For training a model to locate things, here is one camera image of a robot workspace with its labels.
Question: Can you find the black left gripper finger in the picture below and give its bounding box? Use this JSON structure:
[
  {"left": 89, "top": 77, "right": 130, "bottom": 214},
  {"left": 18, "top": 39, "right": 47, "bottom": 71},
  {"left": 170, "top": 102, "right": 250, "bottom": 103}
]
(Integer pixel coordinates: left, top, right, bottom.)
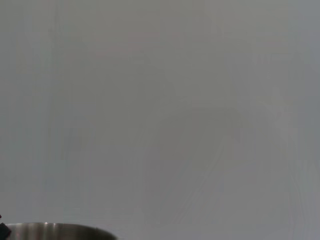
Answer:
[{"left": 0, "top": 214, "right": 12, "bottom": 237}]

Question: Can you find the stainless steel mixing bowl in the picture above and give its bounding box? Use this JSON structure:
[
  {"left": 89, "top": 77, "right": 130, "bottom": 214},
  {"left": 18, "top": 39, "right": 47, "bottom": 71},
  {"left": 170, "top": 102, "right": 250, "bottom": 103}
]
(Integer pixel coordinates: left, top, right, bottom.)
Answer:
[{"left": 4, "top": 221, "right": 119, "bottom": 240}]

